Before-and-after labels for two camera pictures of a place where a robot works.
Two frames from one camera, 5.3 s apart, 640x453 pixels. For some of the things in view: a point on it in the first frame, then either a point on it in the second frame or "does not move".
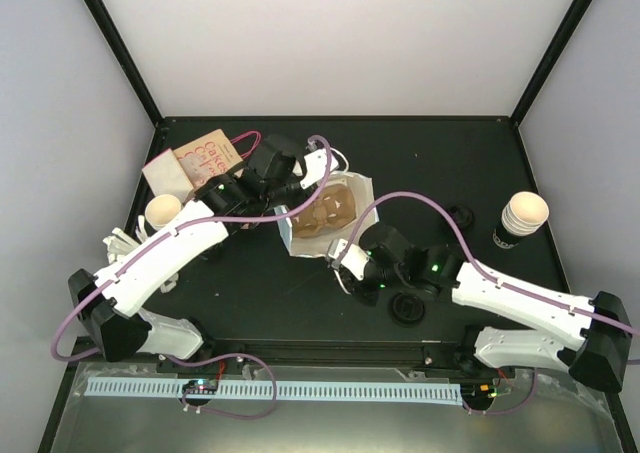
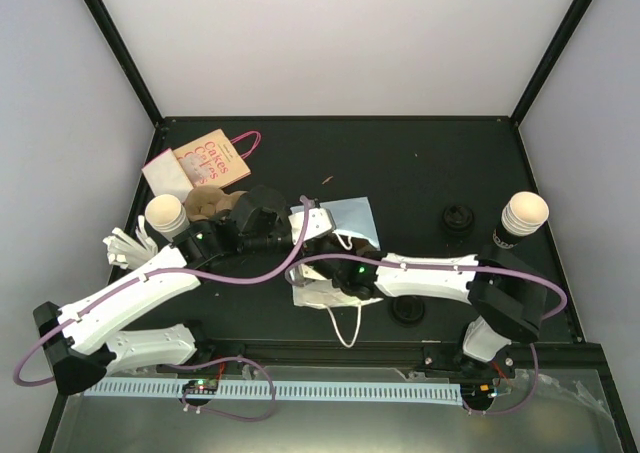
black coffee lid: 407,309 does not move
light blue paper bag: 364,202 -> 352,219
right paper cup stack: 524,212 does not move
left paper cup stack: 160,208 does not move
